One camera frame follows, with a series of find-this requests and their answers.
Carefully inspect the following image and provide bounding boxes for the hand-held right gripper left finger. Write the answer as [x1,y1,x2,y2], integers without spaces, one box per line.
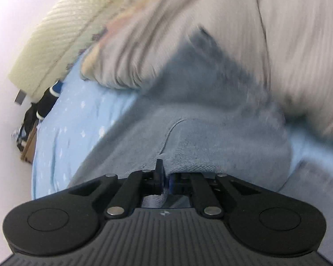
[68,159,166,218]

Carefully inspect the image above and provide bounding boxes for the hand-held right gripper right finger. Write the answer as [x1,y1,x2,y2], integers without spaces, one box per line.
[168,172,263,218]

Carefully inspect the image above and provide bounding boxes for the grey blue denim pants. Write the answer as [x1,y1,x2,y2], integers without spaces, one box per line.
[68,28,292,209]

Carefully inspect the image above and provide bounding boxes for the blue tree print bed sheet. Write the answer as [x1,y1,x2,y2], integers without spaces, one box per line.
[30,58,333,200]

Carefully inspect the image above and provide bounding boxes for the wooden nightstand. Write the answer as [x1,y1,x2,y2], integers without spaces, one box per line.
[20,120,40,164]

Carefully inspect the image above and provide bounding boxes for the black cloth bundle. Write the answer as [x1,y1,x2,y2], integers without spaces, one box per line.
[17,102,40,145]

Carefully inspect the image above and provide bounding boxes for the cream quilted headboard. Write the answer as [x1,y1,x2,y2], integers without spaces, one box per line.
[8,0,145,100]

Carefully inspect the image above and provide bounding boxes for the grey patchwork quilt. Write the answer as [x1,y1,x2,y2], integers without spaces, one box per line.
[80,0,333,143]

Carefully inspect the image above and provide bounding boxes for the grey wall plate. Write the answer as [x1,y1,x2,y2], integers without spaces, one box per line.
[15,89,27,105]

